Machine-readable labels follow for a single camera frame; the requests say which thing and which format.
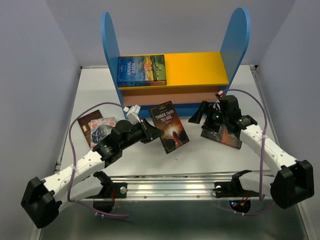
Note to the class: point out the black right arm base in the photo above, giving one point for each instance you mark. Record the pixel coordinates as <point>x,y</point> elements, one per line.
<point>233,189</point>

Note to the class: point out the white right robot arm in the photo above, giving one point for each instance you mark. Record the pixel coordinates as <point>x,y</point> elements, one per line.
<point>291,180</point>

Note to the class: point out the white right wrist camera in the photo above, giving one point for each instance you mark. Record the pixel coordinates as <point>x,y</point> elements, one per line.
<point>220,100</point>

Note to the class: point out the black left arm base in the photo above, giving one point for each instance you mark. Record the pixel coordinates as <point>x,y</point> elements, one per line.
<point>104,198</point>

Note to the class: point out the Jane Eyre book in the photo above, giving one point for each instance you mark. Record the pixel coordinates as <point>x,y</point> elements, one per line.
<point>130,84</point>

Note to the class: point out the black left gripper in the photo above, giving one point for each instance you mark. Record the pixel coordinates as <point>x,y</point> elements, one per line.
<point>150,132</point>

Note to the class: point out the blue yellow wooden bookshelf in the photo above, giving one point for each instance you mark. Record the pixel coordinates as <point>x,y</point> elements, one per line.
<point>191,77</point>

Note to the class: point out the dark red book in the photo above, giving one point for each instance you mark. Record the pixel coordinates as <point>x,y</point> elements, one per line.
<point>85,124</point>

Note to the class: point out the A Tale of Two Cities book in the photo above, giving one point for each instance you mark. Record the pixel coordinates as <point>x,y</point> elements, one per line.
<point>222,136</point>

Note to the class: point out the Animal Farm book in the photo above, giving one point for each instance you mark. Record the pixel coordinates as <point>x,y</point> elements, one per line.
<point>141,68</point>

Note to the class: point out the aluminium mounting rail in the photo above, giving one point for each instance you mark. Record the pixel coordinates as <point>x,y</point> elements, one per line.
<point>167,188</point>

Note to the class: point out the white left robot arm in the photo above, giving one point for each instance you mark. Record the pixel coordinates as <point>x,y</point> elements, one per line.
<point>43,198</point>

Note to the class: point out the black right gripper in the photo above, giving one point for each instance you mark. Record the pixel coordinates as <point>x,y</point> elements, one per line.
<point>203,108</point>

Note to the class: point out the Little Women floral book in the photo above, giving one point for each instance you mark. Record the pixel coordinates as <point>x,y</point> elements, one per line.
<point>100,128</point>

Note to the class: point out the Three Days to See book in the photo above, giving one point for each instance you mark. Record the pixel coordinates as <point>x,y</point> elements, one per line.
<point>166,118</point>

